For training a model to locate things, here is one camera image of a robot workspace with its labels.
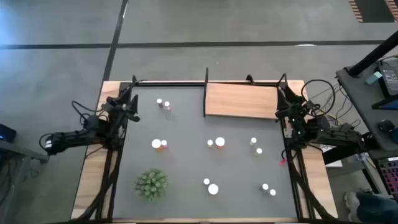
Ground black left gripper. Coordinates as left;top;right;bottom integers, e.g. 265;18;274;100
105;95;141;122

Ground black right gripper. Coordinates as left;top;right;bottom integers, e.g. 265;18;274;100
275;88;307;125

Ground wooden shelf board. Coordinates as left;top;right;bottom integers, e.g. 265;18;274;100
205;82;279;120

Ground artificial green potted plant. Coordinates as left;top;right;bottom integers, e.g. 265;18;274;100
133;167;169;202

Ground white paper sheet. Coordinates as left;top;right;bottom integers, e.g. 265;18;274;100
325;144;343;168

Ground grey side desk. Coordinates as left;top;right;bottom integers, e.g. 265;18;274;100
0;138;50;224
335;55;398;153

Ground teal small box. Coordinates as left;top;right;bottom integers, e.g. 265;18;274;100
365;71;383;85

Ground dark tablet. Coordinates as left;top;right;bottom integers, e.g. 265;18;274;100
371;98;398;111

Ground black computer mouse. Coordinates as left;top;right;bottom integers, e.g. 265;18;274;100
377;119;396;133

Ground black pole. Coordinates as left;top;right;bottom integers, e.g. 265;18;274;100
347;30;398;77

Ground black power adapter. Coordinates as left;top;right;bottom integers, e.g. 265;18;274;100
377;62;398;96

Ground person's shoe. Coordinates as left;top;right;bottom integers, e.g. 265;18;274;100
343;191;361;215

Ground keyboard with colourful keys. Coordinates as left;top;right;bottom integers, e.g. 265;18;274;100
376;157;398;195

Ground black device with blue light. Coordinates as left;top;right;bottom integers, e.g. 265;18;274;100
0;123;17;144

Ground dark rug with striped border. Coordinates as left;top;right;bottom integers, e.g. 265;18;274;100
348;0;398;23

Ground person's leg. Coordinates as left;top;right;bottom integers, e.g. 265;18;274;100
356;191;398;224

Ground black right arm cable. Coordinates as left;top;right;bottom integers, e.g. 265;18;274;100
300;79;336;118

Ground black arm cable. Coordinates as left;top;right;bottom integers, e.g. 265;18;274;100
70;100;103;125
300;79;336;118

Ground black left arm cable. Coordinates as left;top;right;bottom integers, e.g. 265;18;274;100
70;100;103;125

